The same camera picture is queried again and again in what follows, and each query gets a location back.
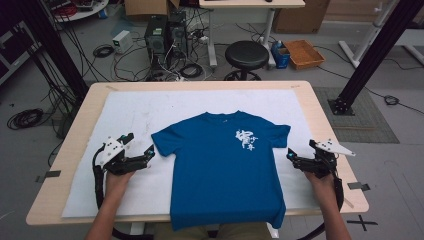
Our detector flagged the small white power supply box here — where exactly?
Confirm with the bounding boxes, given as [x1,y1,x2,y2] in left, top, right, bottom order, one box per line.
[111,29,134,55]

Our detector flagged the black metal frame post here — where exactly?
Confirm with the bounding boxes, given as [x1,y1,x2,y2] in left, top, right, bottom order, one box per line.
[19,0,90,101]
[328,0,424,117]

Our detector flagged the black computer tower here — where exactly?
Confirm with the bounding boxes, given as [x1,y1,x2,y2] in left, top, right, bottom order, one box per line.
[167,10,189,59]
[144,14,169,69]

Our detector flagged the round white table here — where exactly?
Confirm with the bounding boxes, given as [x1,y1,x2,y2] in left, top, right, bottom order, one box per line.
[49,0,110,24]

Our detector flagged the person's khaki trousers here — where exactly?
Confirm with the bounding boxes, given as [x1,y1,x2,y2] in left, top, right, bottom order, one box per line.
[153,222,273,240]

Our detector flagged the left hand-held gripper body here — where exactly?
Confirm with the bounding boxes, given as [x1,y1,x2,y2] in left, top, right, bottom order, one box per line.
[94,134,149,177]

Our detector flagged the white table mat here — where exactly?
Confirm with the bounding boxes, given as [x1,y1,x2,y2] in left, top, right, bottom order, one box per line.
[61,89,322,219]

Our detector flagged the white desk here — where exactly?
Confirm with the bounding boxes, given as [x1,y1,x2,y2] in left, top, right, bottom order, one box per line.
[198,0,306,69]

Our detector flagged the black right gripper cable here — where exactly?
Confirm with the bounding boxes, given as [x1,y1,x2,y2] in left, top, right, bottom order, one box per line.
[295,172,345,240]

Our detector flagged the coiled black cable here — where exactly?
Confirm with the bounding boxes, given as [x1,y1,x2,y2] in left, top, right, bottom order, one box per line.
[6,107,45,131]
[179,63,204,80]
[92,44,115,59]
[383,94,401,107]

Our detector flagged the person's right hand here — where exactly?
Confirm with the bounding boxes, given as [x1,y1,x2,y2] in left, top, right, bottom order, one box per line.
[303,170,335,197]

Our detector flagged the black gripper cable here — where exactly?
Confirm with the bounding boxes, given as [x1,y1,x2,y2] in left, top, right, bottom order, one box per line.
[295,172,345,240]
[92,145,109,212]

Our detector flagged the white metal stand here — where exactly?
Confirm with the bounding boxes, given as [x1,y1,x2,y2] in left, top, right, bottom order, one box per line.
[338,0,401,69]

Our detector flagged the large brown cardboard box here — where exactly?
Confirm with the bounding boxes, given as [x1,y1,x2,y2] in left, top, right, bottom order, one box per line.
[272,0,332,35]

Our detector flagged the person's left hand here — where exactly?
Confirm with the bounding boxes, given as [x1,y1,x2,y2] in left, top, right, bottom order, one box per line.
[105,169,136,197]

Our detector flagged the black tape strip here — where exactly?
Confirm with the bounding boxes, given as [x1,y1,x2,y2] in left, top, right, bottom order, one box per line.
[35,170,62,184]
[346,181,371,192]

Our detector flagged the black round stool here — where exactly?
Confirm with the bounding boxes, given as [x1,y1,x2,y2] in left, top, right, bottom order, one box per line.
[223,40,270,82]

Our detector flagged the blue t-shirt with white print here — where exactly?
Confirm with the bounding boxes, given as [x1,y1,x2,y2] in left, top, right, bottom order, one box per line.
[150,110,292,232]

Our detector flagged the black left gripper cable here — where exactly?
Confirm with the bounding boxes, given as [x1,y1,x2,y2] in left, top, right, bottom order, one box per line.
[92,145,109,212]

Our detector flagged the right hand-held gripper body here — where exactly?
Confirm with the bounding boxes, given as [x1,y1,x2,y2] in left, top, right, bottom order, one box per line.
[299,139,357,180]

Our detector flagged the blue box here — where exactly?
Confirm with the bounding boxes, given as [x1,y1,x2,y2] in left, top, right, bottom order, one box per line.
[270,40,291,70]

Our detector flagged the black tape cross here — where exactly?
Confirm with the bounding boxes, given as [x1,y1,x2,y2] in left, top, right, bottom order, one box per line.
[346,214,379,232]

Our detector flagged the grey floor mat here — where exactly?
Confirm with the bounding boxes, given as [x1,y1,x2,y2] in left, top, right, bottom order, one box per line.
[313,86,401,145]

